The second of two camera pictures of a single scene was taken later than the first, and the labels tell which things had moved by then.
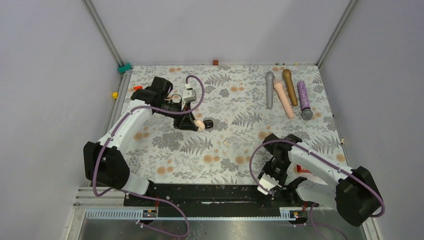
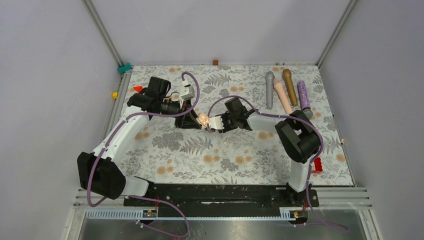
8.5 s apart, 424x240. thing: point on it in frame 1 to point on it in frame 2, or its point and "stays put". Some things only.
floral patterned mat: (246, 104) stays put
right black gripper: (266, 170) to (224, 116)
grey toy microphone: (269, 78) stays put
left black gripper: (185, 121) stays put
